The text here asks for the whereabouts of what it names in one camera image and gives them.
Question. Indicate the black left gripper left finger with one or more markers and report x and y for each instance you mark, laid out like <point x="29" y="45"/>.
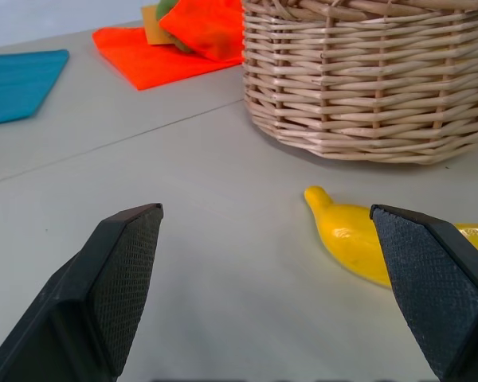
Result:
<point x="83" y="302"/>

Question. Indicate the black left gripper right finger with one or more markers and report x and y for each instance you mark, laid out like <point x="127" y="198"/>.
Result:
<point x="434" y="286"/>

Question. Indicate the woven wicker basket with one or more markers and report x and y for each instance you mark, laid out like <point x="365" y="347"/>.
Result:
<point x="366" y="79"/>

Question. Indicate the yellow toy banana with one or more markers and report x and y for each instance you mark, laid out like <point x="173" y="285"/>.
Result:
<point x="346" y="242"/>

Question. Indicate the teal cloth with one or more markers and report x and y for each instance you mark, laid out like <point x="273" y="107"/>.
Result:
<point x="16" y="85"/>

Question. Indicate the orange cloth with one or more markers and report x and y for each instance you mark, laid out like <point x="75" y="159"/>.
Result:
<point x="175" y="55"/>

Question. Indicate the tan cloth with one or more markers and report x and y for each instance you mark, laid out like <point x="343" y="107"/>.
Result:
<point x="154" y="30"/>

